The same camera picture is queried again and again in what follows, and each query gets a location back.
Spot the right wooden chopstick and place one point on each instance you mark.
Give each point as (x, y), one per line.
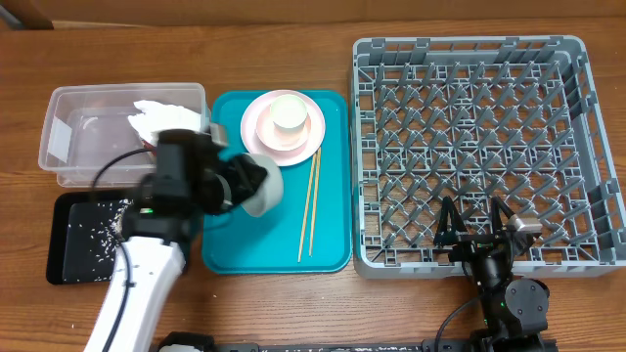
(315, 200)

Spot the white cup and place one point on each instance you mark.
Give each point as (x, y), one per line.
(288, 113)

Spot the grey bowl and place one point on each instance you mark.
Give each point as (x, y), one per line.
(271, 189)

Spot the wooden chopstick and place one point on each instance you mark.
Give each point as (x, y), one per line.
(306, 206)
(315, 200)

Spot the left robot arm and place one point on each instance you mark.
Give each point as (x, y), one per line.
(190, 181)

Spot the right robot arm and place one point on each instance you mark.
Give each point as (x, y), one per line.
(514, 310)

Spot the large pink plate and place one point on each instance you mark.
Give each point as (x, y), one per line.
(315, 137)

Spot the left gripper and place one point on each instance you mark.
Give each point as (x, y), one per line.
(239, 167)

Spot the white napkin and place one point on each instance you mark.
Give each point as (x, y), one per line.
(155, 117)

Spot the grey dishwasher rack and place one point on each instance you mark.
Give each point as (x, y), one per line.
(471, 119)

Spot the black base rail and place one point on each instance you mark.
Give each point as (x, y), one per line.
(187, 341)

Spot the left wooden chopstick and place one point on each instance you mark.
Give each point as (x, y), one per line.
(306, 206)

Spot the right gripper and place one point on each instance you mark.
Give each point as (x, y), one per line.
(469, 243)

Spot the teal plastic tray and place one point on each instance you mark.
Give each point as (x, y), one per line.
(237, 243)

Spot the red snack wrapper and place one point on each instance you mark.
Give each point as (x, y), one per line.
(150, 147)

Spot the black plastic tray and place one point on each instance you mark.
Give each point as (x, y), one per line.
(56, 252)

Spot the clear plastic bin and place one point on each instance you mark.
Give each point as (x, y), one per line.
(86, 126)

